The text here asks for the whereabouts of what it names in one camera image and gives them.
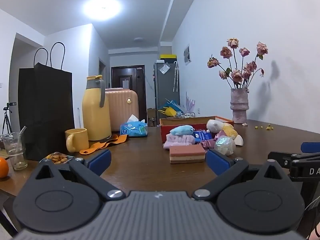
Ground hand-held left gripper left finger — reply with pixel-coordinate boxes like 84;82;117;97
32;149;126;201

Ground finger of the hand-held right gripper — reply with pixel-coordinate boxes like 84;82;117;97
301;142;320;160
267;151;304;168

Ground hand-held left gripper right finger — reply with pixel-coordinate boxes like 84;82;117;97
191;149;290;201

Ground iridescent bath ball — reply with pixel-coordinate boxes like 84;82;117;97
214;135;236;156

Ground purple satin scrunchie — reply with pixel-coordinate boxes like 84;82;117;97
200;130;225;150

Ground pink fluffy cloth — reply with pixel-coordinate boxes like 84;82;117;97
163;134;196;150

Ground orange cardboard box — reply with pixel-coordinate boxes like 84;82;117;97
159;116;235;143

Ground blue packet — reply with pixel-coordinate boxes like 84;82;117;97
194;129;213;143

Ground yellow mug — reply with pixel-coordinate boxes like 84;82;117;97
65;128;90;153

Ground pink layered sponge block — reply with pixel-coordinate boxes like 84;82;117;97
169;144;206;164

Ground yellow sponge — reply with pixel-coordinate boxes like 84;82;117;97
222;125;238;140

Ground white plush toy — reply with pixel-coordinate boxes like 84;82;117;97
206;119;234;133

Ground open cracker snack bag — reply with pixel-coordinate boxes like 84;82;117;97
39;152;74;165

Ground blue tissue pack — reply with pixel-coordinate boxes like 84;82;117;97
119;114;148;138

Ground yellow thermos jug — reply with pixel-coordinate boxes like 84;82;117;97
82;75;112;141

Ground blue plush toy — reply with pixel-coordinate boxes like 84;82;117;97
169;125;196;136

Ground pink suitcase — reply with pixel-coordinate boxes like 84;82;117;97
105;88;139;132

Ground pink ceramic vase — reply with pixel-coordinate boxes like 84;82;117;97
230;88;250;124

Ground purple feather decoration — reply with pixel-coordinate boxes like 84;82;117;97
185;92;196;113

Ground floor clutter pile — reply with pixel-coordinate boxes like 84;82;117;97
156;100;197;119

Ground black paper bag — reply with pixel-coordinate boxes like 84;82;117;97
18;42;75;162

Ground clear straw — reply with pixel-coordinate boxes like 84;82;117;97
15;126;27;163

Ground dark brown door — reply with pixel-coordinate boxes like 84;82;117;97
111;65;147;120

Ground clear drinking glass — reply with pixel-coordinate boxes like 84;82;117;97
1;132;28;170

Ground side room door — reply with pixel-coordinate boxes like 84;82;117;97
99;57;107;90

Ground dried pink roses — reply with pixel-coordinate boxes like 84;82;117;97
207;38;269;89

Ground grey refrigerator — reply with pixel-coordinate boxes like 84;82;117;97
153;60;180;113

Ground white folded umbrella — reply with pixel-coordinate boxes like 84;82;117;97
173;61;180;92

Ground orange fruit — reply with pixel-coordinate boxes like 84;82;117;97
0;157;9;179

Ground black tripod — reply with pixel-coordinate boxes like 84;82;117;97
2;106;13;135

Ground round ceiling lamp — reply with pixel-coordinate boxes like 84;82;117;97
82;0;123;20

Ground wall picture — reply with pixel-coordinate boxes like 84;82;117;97
183;44;192;66

